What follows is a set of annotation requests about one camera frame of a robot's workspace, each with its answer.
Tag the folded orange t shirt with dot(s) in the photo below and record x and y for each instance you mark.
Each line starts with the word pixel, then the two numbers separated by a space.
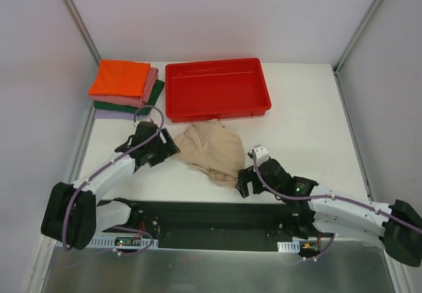
pixel 120 78

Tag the folded green t shirt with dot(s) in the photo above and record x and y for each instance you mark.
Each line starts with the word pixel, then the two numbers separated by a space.
pixel 145 109

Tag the folded pink t shirt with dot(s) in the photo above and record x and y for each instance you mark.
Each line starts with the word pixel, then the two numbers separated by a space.
pixel 132 101

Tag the left aluminium frame post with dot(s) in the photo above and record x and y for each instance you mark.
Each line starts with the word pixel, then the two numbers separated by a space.
pixel 82 29

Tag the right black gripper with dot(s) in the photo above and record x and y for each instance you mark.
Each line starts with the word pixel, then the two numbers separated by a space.
pixel 252 179

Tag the left white cable duct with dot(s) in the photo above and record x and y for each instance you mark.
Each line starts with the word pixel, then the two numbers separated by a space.
pixel 123 242

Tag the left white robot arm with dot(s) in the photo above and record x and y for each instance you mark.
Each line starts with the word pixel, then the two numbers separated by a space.
pixel 74 212

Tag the red plastic tray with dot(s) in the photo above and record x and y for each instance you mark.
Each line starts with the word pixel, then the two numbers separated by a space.
pixel 218 89

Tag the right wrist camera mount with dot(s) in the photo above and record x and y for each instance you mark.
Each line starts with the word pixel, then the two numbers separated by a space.
pixel 259 154

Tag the white cable duct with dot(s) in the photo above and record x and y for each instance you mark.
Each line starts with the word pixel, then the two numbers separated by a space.
pixel 289 247
pixel 123 242

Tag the aluminium frame post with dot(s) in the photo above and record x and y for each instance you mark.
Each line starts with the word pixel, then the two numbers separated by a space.
pixel 82 29
pixel 357 33

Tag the right aluminium frame post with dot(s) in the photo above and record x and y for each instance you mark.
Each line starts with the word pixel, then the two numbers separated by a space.
pixel 357 33

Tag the folded lavender t shirt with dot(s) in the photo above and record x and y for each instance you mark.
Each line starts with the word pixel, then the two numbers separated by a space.
pixel 107 114

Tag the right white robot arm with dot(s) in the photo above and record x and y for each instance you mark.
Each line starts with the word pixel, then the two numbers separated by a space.
pixel 395 228

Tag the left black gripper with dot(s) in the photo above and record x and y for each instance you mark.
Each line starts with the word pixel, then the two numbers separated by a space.
pixel 159 148

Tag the right white cable duct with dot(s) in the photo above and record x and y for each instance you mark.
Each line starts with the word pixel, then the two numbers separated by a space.
pixel 289 247

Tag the beige t shirt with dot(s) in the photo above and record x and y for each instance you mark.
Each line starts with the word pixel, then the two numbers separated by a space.
pixel 210 148

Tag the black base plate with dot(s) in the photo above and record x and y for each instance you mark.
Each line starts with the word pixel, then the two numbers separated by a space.
pixel 221 226

